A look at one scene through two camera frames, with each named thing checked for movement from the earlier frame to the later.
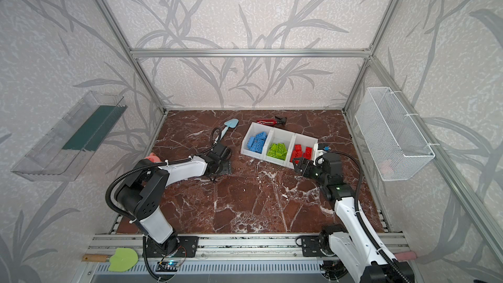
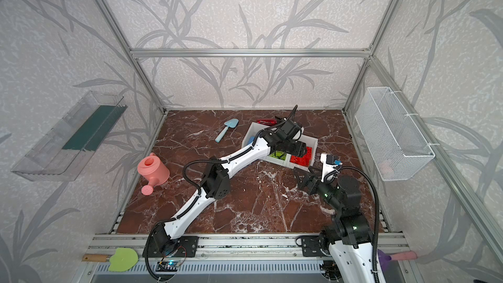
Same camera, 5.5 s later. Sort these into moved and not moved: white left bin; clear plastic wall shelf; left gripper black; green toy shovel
Moved: left gripper black
Not moved: clear plastic wall shelf; green toy shovel; white left bin
